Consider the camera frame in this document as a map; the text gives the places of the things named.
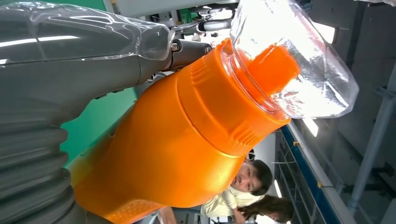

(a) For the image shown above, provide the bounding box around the grey white machine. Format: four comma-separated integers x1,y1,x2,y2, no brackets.
103,0,240,39

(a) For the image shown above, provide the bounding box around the person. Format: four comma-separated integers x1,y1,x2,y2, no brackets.
201,159,274,217
238,195,295,224

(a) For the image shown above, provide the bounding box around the blue metal beam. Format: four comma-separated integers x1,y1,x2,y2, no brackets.
280,123,356,224

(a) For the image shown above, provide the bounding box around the grey metal pole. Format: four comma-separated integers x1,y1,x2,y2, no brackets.
348,63,396,214

